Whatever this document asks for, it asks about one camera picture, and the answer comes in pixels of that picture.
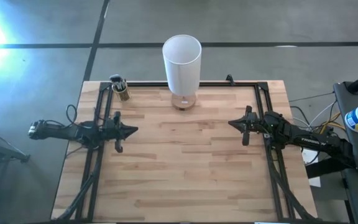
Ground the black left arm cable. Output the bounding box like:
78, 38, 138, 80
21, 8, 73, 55
65, 104, 78, 126

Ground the clear glass pen holder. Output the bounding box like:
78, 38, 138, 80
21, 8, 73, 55
111, 81, 132, 103

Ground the grey metal stand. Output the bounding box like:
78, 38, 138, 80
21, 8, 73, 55
0, 123, 31, 224

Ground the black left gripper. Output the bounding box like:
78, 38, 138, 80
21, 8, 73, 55
103, 111, 139, 154

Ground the black metal table frame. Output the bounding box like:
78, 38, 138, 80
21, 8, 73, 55
50, 81, 318, 223

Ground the thin black cable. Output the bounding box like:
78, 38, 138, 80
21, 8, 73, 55
289, 91, 335, 103

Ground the yellow cable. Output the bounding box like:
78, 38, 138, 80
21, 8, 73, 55
318, 112, 346, 134

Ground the white paper sheet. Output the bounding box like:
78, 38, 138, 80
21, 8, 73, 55
301, 149, 322, 188

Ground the black strap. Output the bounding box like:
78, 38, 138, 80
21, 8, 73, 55
305, 155, 357, 180

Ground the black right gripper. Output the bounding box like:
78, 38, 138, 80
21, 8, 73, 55
228, 105, 275, 146

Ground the white shade wooden base lamp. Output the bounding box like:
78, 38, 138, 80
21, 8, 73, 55
162, 34, 203, 110

